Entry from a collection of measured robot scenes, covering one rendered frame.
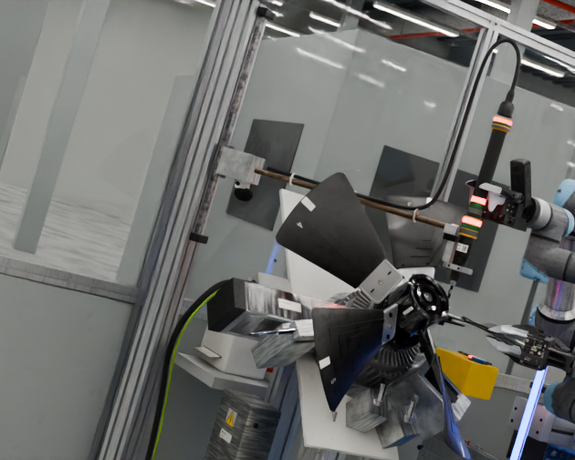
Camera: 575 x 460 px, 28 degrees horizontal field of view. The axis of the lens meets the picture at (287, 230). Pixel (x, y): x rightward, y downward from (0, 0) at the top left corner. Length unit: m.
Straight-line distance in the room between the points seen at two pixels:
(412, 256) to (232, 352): 0.57
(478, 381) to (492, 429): 0.76
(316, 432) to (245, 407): 0.27
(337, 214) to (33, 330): 0.89
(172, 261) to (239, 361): 0.32
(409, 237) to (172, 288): 0.62
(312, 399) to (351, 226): 0.40
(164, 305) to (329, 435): 0.60
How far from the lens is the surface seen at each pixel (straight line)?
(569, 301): 3.37
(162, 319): 2.94
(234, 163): 2.89
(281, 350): 2.50
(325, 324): 2.36
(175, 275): 2.93
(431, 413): 2.73
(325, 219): 2.57
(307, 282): 2.78
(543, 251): 2.86
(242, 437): 2.80
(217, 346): 3.05
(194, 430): 3.26
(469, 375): 3.06
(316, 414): 2.61
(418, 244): 2.74
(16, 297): 2.97
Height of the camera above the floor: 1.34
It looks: 1 degrees down
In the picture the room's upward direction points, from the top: 17 degrees clockwise
